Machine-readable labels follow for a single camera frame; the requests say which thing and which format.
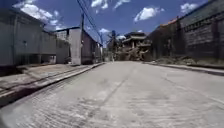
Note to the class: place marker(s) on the palm tree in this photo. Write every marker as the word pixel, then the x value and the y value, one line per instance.
pixel 112 41

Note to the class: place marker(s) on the tiered roof building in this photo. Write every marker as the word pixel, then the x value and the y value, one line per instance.
pixel 135 38

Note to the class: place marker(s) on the grey concrete road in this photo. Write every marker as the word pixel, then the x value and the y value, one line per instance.
pixel 126 96

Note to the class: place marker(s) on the grey concrete building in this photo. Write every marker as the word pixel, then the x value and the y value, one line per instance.
pixel 75 46

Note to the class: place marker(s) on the tall utility pole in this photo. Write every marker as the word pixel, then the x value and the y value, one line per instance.
pixel 82 21

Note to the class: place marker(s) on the raised concrete pavement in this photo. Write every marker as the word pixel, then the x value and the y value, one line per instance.
pixel 40 71

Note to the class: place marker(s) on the concrete kerb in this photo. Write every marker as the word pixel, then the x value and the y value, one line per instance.
pixel 200 69

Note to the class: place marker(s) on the grey concrete wall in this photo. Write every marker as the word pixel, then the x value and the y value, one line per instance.
pixel 23 43

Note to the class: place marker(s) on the dark block wall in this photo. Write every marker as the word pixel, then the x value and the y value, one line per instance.
pixel 200 33

